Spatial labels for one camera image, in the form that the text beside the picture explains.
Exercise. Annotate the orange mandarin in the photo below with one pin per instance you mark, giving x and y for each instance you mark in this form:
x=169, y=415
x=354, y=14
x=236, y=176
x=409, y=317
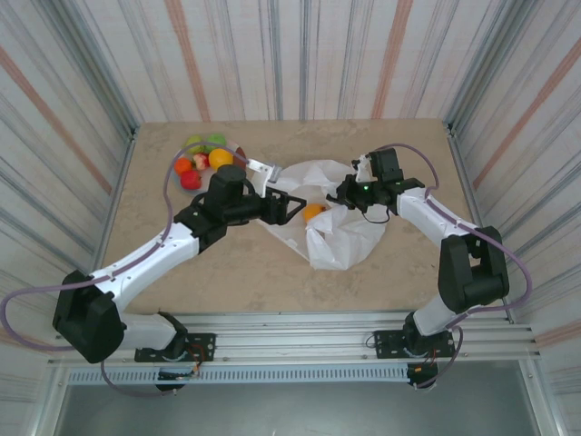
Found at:
x=313, y=213

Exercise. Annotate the white plastic bag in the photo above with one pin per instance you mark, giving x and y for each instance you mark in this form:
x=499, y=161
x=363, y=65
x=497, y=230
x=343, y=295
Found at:
x=345, y=240

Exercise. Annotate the yellow-orange citrus fruit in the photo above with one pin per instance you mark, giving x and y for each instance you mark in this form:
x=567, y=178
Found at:
x=221, y=158

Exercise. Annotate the red apple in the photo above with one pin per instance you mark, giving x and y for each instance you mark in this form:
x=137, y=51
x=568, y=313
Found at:
x=190, y=180

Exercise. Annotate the small red-orange fruit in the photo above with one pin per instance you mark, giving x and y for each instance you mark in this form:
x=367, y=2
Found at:
x=183, y=166

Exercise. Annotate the green pear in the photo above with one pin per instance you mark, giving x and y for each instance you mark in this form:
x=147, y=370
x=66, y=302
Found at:
x=216, y=139

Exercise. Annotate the green apple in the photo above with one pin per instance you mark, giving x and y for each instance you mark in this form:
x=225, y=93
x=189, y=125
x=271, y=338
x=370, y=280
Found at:
x=194, y=141

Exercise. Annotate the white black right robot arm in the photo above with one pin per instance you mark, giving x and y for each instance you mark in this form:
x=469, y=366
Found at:
x=422, y=209

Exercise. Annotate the round pastel patterned plate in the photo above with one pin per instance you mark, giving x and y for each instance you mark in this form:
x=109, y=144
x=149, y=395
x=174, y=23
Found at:
x=230, y=146

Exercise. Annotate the black base connector block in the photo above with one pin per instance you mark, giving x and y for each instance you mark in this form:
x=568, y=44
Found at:
x=174, y=379
x=422, y=377

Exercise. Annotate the grey metal panel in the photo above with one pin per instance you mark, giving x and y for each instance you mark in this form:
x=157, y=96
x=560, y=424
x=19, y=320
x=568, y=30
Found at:
x=290, y=413

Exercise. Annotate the aluminium side rail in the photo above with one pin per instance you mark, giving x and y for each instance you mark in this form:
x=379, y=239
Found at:
x=457, y=154
x=128, y=154

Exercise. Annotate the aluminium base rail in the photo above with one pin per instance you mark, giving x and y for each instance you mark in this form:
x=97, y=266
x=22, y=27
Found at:
x=290, y=336

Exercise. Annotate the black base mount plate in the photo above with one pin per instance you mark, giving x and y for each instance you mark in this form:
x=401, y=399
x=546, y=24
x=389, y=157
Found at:
x=386, y=345
x=204, y=345

